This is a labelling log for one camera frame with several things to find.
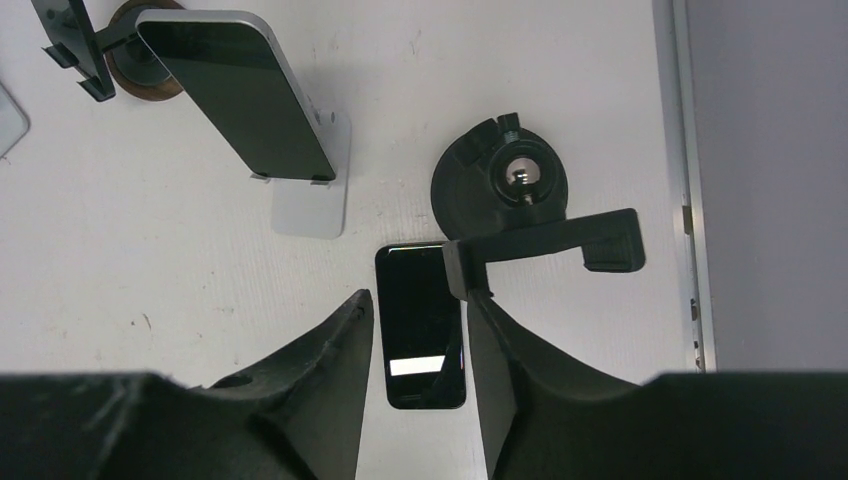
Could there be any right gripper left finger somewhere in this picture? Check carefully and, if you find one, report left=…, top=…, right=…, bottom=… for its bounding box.
left=1, top=290, right=374, bottom=479

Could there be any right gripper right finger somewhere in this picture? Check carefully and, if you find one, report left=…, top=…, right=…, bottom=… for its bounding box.
left=468, top=292, right=847, bottom=479

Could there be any black phone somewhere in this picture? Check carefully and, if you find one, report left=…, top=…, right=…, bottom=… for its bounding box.
left=136, top=9, right=337, bottom=182
left=375, top=242, right=467, bottom=410

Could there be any black round-base clamp stand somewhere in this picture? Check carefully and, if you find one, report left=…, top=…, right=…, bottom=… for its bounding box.
left=431, top=113, right=646, bottom=301

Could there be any silver phone stand right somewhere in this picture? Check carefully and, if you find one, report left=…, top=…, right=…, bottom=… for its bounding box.
left=251, top=109, right=352, bottom=240

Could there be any silver phone stand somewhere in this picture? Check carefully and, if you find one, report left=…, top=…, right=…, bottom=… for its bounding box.
left=0, top=84, right=30, bottom=159
left=251, top=109, right=352, bottom=240

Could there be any black stand wooden base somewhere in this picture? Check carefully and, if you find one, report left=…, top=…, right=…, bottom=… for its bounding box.
left=32, top=0, right=183, bottom=102

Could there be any silver phone stand left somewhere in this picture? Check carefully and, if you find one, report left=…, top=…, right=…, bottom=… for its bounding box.
left=0, top=84, right=30, bottom=159

